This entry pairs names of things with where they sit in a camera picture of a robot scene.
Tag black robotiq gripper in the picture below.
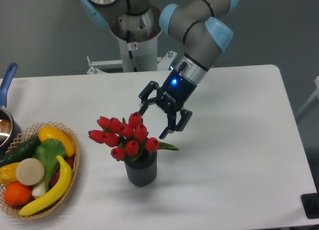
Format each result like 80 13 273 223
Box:
139 69 197 139

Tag red tulip bouquet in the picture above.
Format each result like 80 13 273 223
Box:
88 112 179 162

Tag dark grey ribbed vase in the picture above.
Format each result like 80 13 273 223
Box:
124 152 158 187

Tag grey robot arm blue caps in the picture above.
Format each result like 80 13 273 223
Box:
80 0 239 139

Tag dark red vegetable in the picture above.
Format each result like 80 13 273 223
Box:
50 157 74 189

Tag green bok choy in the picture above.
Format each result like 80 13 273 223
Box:
32 138 66 198

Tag yellow banana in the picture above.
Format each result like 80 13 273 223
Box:
18 155 72 217

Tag green cucumber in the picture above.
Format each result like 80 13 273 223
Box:
0 135 41 167

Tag beige round disc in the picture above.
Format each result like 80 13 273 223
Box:
15 158 45 186

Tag yellow bell pepper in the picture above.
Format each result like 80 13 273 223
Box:
0 162 19 186

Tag black device at table edge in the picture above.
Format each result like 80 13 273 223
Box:
301 193 319 219

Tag orange fruit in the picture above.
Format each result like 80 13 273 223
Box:
3 182 31 206

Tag woven wicker basket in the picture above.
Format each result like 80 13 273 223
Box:
0 121 80 220

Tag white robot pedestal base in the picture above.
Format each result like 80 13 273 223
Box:
87 36 178 74

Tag white furniture frame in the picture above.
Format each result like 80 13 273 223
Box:
295 76 319 124

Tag blue handled saucepan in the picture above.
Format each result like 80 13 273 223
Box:
0 63 21 159

